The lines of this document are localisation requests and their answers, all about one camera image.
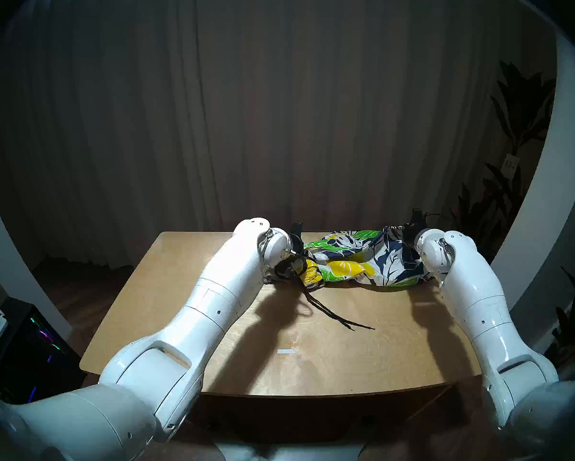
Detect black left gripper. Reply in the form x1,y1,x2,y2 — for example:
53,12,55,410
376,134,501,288
289,220,306,258

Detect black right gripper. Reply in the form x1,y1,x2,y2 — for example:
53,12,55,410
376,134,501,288
405,208,431,235

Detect floral print shorts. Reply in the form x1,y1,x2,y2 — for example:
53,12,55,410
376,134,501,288
299,226,436,331

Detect tall dark leafy plant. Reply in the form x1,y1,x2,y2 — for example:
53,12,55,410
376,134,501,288
450,61,557,264

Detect white robot torso base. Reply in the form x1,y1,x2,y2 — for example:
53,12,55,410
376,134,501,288
216,441,370,461

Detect black computer tower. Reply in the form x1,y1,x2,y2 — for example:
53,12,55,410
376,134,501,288
0,297,87,405

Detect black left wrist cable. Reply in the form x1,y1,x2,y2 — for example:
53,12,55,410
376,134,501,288
273,254,308,282

